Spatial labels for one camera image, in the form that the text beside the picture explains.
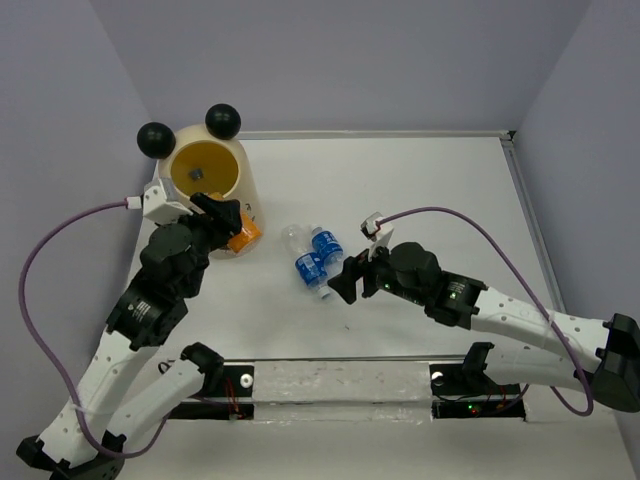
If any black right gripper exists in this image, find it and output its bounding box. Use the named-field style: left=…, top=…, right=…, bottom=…
left=326, top=234, right=427, bottom=307

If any orange juice bottle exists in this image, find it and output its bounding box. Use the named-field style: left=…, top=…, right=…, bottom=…
left=227, top=211, right=262, bottom=255

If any white-cap blue-label water bottle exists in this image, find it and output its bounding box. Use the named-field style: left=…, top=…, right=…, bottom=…
left=294, top=251, right=331, bottom=299

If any clear blue-label bottle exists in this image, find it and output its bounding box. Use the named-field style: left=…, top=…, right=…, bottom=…
left=281, top=224, right=344, bottom=277

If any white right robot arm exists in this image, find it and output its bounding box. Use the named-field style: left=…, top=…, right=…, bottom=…
left=328, top=242, right=639, bottom=413

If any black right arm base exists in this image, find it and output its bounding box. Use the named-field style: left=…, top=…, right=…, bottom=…
left=430, top=342, right=526, bottom=420

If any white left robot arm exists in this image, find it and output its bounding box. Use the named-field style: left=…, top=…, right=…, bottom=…
left=16, top=193, right=243, bottom=479

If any cream cat-print bin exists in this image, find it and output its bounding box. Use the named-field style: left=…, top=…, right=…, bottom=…
left=136, top=103, right=265, bottom=259

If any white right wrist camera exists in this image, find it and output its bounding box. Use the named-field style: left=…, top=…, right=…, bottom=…
left=360, top=212, right=394, bottom=261

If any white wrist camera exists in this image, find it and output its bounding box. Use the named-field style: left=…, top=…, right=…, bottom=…
left=360, top=212, right=394, bottom=261
left=125, top=177, right=193, bottom=225

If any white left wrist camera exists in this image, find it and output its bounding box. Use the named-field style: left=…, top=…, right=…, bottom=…
left=125, top=177, right=193, bottom=225

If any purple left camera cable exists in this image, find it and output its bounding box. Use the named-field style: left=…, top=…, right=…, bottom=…
left=18, top=198, right=236, bottom=459

